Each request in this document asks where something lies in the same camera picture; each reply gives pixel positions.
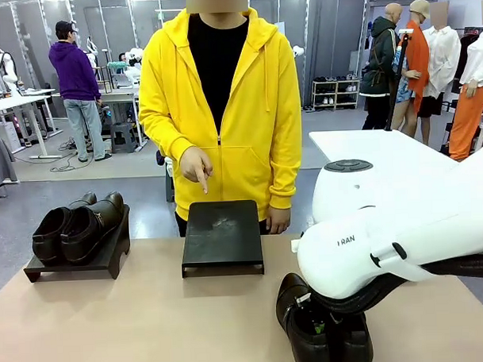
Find black floor cables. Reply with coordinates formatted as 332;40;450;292
48;136;98;172

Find white side table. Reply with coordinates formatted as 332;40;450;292
308;125;472;175

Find mannequin in orange vest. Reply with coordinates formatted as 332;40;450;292
385;0;436;139

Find white shoe rack with shoes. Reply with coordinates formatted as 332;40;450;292
311;75;362;111

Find white background desk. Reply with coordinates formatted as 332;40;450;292
0;93;65;162

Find white humanoid robot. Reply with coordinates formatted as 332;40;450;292
0;48;20;96

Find person in purple hoodie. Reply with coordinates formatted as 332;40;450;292
46;18;114;164

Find black arm cable sleeve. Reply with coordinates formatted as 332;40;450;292
307;251;483;319

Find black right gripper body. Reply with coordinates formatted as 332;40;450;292
324;304;347;326

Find grey plastic stool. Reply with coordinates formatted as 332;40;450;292
109;121;138;155

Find person's right forearm yellow sleeve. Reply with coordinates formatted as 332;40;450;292
138;106;197;165

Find person's left hand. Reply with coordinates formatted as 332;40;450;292
265;205;293;236

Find figure in white shirt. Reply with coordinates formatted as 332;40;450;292
412;0;466;146

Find person's left forearm yellow sleeve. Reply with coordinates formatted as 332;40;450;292
265;118;306;210

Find person's right hand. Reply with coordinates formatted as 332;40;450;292
178;145;216;197

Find mannequin in black jacket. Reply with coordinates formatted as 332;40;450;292
356;2;408;131

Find mannequin in orange trousers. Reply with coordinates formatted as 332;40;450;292
444;31;483;164

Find black shoe stand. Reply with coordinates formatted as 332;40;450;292
21;203;134;284
178;198;266;279

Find person in yellow hoodie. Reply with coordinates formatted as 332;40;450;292
133;0;307;240

